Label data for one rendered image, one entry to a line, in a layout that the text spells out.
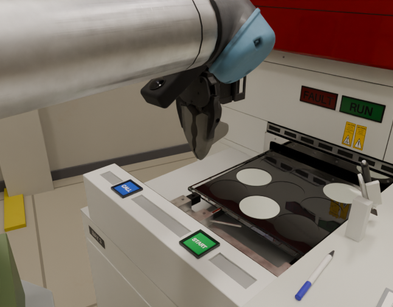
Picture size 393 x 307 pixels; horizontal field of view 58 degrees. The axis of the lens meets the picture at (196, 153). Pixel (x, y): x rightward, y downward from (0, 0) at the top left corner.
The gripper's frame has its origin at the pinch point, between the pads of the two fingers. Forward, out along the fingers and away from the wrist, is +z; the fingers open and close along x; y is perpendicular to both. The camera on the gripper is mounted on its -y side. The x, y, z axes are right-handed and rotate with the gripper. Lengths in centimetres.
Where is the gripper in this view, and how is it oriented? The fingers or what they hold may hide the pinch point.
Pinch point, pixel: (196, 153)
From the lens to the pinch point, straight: 58.2
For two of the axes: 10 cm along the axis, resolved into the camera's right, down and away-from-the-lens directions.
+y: 7.5, -2.9, 5.9
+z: 0.0, 9.0, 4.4
